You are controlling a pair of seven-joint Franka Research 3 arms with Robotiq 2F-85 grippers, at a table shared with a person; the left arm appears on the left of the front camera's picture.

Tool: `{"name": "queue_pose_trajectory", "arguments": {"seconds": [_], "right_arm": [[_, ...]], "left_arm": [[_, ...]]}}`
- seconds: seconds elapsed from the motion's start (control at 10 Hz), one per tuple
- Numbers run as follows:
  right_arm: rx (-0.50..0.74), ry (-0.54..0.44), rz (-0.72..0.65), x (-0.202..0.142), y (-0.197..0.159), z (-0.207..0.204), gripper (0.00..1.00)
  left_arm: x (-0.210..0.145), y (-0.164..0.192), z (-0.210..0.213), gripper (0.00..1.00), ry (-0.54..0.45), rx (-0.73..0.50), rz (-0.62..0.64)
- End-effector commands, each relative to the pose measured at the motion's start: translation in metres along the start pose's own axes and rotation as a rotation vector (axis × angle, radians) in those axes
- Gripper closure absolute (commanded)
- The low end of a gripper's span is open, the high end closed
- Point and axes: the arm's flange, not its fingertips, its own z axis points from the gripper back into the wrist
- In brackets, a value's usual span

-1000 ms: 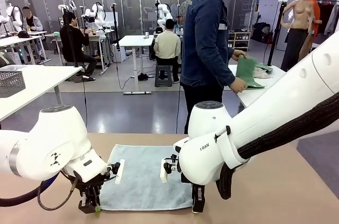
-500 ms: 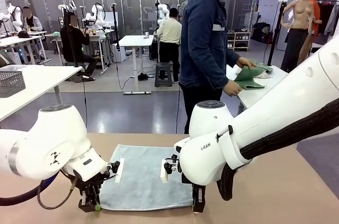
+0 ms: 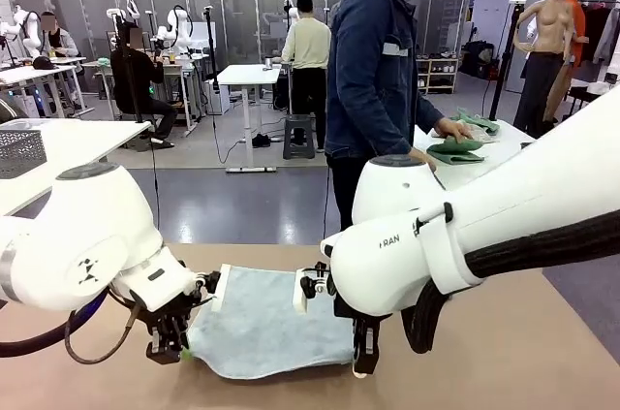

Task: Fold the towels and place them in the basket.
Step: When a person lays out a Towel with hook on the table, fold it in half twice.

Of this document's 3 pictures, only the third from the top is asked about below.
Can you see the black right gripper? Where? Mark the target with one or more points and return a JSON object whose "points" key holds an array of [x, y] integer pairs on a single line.
{"points": [[358, 322]]}

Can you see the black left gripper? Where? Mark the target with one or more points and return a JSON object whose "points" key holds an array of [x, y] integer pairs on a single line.
{"points": [[169, 318]]}

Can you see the light blue towel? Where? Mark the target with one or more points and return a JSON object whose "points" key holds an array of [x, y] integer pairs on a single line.
{"points": [[271, 323]]}

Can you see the stack of towels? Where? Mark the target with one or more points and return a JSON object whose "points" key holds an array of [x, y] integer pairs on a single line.
{"points": [[455, 154]]}

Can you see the person's left forearm denim sleeve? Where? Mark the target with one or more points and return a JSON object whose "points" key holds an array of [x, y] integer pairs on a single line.
{"points": [[426, 112]]}

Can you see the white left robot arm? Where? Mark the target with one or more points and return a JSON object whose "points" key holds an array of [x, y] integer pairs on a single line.
{"points": [[72, 235]]}

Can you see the person's right forearm denim sleeve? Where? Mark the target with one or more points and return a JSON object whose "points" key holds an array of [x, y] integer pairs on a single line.
{"points": [[392, 146]]}

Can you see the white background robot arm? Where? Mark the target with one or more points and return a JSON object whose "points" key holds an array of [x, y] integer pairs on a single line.
{"points": [[29, 32], [176, 27], [289, 10]]}

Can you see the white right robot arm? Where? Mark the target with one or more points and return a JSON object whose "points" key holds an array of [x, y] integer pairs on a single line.
{"points": [[484, 216]]}

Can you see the grey perforated plastic basket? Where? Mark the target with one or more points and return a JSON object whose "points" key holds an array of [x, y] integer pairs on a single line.
{"points": [[24, 153]]}

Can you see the person's right hand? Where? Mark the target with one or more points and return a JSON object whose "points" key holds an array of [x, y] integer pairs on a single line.
{"points": [[424, 157]]}

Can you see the person's left hand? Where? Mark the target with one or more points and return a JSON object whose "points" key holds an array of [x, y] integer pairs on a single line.
{"points": [[455, 130]]}

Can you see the black braided right arm sleeve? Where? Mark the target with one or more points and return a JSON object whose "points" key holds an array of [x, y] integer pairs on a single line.
{"points": [[533, 247]]}

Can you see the white table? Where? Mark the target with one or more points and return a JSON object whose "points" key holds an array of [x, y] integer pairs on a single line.
{"points": [[422, 138], [87, 138]]}

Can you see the grey step stool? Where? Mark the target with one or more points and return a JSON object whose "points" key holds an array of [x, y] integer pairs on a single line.
{"points": [[298, 138]]}

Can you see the black sneakers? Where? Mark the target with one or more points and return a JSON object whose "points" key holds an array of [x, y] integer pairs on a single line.
{"points": [[261, 141]]}

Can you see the beige towel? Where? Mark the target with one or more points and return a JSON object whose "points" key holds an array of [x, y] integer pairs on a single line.
{"points": [[484, 135]]}

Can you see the white cabinet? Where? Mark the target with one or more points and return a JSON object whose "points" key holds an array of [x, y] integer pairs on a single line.
{"points": [[220, 97]]}

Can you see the person in black clothes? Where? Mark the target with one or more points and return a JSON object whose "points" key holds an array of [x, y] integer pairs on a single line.
{"points": [[131, 75]]}

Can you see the grey workbench desk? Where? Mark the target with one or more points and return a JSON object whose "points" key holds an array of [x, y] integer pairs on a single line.
{"points": [[186, 72]]}

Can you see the dark olive garment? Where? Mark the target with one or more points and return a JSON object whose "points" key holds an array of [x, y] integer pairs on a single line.
{"points": [[9, 112]]}

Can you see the white standing desk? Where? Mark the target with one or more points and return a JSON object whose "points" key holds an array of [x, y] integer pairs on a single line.
{"points": [[247, 74]]}

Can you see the person in denim jacket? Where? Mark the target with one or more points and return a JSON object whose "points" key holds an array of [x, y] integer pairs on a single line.
{"points": [[368, 66]]}

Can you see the white shoe rack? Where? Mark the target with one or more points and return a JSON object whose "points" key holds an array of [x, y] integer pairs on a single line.
{"points": [[443, 72]]}

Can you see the small green cloth bundle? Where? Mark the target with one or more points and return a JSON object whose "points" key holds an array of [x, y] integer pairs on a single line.
{"points": [[102, 61]]}

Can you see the metal cup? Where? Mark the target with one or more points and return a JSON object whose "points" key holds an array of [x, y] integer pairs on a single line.
{"points": [[267, 64]]}

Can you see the black cap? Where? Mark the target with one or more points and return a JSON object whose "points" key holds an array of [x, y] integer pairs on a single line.
{"points": [[42, 63]]}

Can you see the black bags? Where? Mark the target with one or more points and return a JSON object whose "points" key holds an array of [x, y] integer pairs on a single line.
{"points": [[477, 58]]}

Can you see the person in beige top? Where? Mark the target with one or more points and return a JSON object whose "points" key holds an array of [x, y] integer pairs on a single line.
{"points": [[305, 41]]}

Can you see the person in grey jacket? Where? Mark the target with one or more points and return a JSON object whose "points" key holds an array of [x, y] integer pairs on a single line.
{"points": [[63, 44]]}

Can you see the black stand with white head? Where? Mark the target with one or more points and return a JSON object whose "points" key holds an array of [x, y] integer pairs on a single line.
{"points": [[504, 61]]}

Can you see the black shelf cart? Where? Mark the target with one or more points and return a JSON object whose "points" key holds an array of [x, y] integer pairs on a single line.
{"points": [[579, 99]]}

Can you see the white hat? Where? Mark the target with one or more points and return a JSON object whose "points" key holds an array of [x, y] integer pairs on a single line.
{"points": [[599, 88]]}

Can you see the bare mannequin with grey trousers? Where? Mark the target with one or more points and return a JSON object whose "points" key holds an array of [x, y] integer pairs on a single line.
{"points": [[547, 27]]}

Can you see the dark clothes on rack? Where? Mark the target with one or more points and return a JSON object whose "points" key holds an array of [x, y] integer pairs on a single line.
{"points": [[598, 32]]}

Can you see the mannequin with orange shirt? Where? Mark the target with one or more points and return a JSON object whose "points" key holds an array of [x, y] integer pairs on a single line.
{"points": [[577, 17]]}

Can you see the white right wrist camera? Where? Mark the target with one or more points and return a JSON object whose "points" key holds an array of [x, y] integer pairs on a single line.
{"points": [[302, 301]]}

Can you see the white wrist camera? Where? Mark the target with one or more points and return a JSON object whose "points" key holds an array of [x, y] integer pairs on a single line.
{"points": [[223, 289], [302, 301]]}

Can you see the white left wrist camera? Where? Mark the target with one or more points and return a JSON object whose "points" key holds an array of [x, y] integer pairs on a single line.
{"points": [[223, 289]]}

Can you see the black camera stand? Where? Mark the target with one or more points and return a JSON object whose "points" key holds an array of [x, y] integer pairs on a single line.
{"points": [[210, 51]]}

